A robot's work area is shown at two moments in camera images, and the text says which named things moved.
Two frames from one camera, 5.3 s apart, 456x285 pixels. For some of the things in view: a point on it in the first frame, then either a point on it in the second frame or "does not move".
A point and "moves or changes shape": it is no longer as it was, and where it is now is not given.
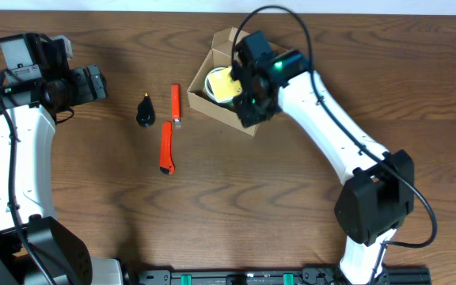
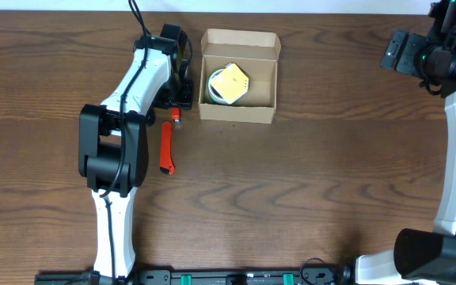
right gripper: x=244 y=108 → x=403 y=55
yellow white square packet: x=221 y=85 moves or changes shape
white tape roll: x=220 y=87 does not move
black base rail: x=315 y=275 does not move
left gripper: x=89 y=84 → x=179 y=100
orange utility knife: x=166 y=164 does not move
